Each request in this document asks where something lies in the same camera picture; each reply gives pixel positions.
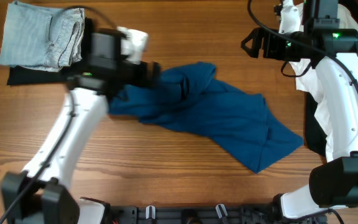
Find folded black garment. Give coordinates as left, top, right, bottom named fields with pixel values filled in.
left=7, top=18, right=95, bottom=86

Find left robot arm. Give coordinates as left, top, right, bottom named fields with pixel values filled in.
left=0, top=27, right=160, bottom=224

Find white shirt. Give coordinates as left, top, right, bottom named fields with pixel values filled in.
left=290, top=3, right=358, bottom=161

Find dark blue t-shirt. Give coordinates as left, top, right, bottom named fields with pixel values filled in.
left=109, top=62, right=303, bottom=173

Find right black cable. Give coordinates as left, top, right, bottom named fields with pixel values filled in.
left=246, top=0, right=358, bottom=224

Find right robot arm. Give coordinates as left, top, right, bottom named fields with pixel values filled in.
left=242, top=1, right=358, bottom=223

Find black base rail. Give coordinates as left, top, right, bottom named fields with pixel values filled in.
left=79, top=197, right=329, bottom=224

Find folded light blue jeans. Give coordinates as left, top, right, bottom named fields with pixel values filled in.
left=0, top=2, right=85, bottom=72

